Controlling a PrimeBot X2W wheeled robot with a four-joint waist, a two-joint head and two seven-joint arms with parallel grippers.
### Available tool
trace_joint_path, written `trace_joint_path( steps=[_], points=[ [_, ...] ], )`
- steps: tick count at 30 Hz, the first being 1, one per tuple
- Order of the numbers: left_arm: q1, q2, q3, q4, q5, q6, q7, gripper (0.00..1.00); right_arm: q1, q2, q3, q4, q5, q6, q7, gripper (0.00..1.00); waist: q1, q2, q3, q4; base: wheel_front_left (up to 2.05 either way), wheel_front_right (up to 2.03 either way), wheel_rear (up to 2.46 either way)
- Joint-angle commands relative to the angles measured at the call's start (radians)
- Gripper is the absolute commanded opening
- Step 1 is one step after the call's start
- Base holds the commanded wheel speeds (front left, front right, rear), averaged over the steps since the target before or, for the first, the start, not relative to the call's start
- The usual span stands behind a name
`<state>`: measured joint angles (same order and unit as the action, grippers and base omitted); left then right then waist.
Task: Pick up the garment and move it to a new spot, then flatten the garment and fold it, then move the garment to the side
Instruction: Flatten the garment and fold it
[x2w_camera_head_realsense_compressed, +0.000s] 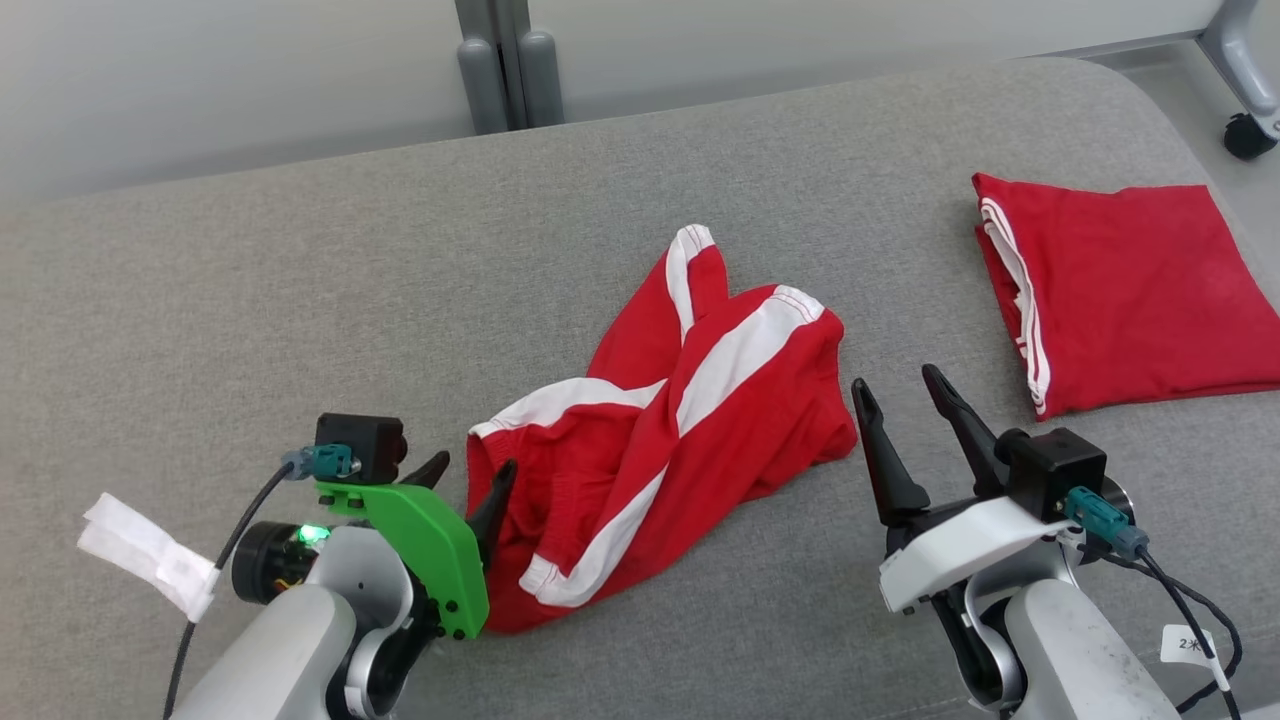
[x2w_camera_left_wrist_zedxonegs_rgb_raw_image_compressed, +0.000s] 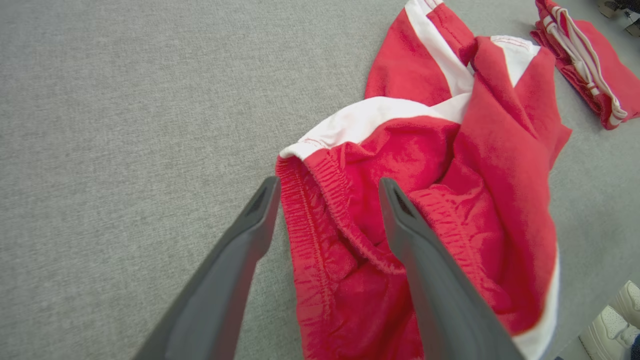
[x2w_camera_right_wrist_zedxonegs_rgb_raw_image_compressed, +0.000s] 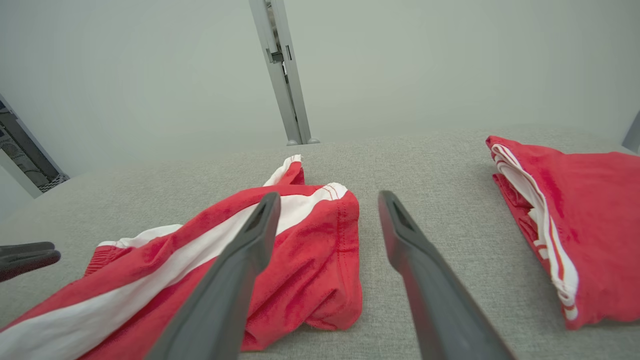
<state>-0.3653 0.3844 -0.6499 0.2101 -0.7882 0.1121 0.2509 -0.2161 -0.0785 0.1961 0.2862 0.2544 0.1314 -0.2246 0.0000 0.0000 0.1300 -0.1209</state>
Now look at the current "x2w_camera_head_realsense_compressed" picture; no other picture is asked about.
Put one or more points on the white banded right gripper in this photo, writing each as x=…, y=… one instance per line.
x=950, y=555

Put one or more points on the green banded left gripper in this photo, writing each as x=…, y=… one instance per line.
x=440, y=560

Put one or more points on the red shorts with white stripes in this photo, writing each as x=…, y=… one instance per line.
x=640, y=460

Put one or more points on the red jersey with white sleeves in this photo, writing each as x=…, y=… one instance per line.
x=1140, y=290

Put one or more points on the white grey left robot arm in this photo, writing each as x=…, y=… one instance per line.
x=280, y=650

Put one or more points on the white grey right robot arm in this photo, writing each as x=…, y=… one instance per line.
x=1070, y=660

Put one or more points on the black caster wheel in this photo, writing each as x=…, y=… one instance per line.
x=1250, y=137

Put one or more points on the grey chair caster leg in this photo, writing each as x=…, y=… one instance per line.
x=1245, y=60

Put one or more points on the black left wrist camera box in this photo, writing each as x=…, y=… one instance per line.
x=360, y=440

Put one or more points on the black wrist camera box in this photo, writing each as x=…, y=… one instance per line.
x=1050, y=470
x=360, y=440

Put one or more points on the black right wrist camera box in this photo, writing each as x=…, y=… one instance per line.
x=1050, y=470

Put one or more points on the grey partition joint post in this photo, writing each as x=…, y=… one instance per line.
x=510, y=70

